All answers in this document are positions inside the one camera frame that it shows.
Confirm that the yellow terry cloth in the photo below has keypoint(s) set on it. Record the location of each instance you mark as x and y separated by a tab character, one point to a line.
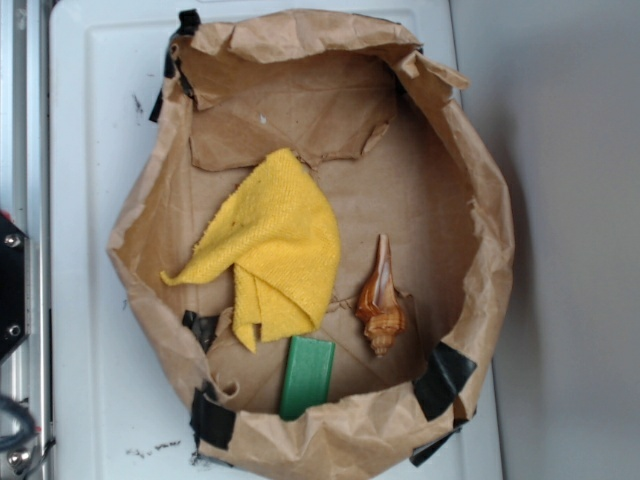
279	235

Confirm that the brown spiral seashell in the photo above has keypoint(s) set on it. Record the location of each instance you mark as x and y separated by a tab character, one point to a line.
378	306

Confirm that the green rectangular block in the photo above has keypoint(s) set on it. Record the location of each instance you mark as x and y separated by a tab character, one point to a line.
307	376

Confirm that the white plastic tray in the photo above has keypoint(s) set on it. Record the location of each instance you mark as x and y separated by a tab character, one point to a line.
116	415

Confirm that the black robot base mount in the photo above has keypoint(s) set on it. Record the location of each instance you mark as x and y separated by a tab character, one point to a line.
14	295

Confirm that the aluminium frame rail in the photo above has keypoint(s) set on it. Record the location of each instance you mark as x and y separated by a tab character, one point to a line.
26	372

